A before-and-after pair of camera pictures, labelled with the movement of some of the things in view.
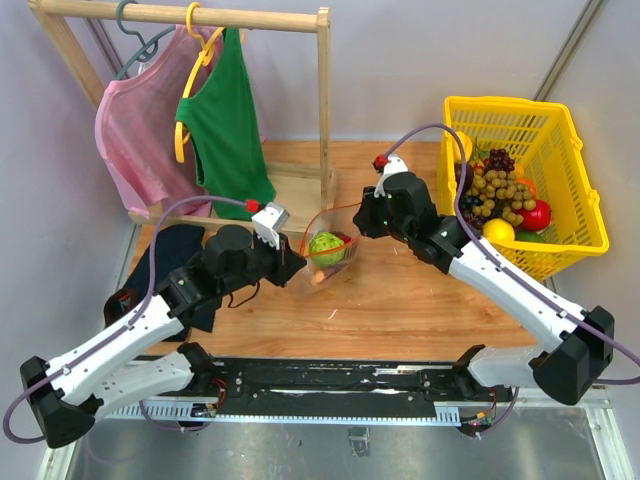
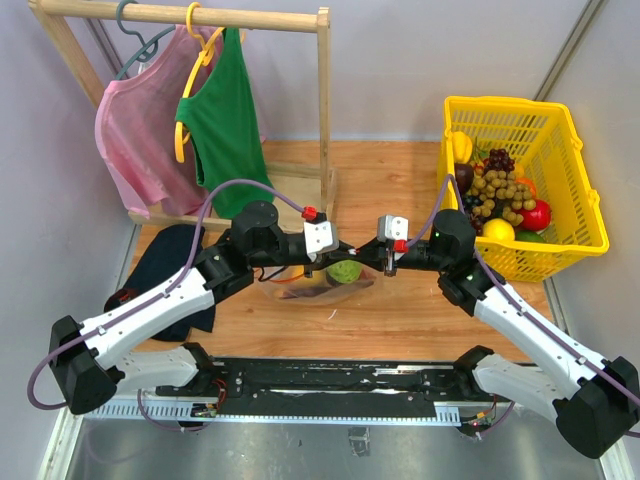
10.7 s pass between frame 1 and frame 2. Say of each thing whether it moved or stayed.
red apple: stayed
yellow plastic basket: stayed
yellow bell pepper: stayed
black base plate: stayed
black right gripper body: moved
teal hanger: stayed
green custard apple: moved
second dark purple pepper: stayed
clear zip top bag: moved
